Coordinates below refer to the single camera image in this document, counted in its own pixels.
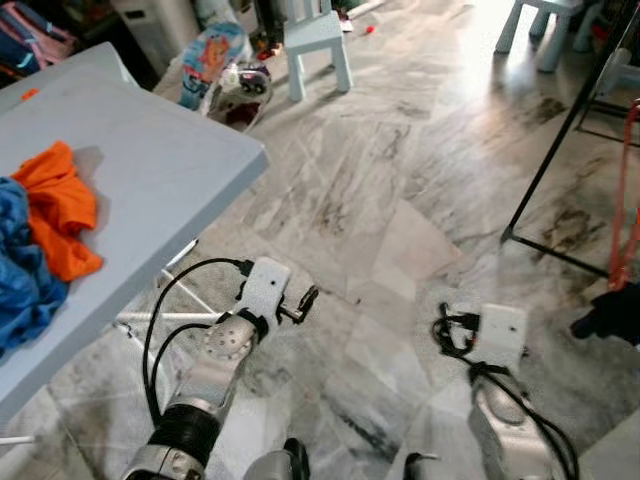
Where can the pink plastic clothes hanger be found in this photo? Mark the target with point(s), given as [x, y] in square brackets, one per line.
[622, 200]

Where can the blue shirt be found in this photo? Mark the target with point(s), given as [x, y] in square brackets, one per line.
[25, 280]

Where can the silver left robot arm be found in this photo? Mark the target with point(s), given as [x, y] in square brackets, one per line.
[205, 380]

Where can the robot right leg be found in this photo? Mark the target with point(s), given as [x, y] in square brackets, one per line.
[430, 468]

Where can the robot leg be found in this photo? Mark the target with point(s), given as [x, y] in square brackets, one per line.
[275, 462]
[430, 468]

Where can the robot left leg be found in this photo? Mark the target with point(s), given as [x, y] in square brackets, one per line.
[275, 462]

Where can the navy garment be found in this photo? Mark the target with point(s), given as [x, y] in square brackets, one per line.
[615, 315]

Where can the grey folding table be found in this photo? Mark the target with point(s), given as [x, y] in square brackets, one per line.
[150, 180]
[70, 75]

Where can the black metal clothes rack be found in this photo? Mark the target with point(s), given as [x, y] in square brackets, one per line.
[560, 145]

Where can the black white toy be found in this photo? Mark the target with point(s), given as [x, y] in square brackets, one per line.
[245, 92]

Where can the orange shirt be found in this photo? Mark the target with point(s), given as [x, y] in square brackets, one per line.
[60, 210]

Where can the cartoon print children bag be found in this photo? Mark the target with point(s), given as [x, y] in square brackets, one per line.
[215, 55]

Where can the light blue child chair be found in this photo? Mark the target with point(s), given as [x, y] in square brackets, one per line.
[315, 35]

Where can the white tube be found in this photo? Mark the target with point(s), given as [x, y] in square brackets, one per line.
[365, 8]

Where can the grey lidded bin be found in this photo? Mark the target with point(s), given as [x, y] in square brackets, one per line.
[155, 30]

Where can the small orange object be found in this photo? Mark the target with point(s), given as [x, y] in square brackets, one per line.
[30, 94]

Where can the pink backpack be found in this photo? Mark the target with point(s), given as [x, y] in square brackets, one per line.
[35, 40]

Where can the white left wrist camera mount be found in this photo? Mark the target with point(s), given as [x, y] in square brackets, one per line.
[265, 290]

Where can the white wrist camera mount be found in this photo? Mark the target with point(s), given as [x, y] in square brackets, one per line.
[500, 335]
[265, 290]

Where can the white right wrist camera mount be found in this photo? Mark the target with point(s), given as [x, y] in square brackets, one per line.
[500, 335]

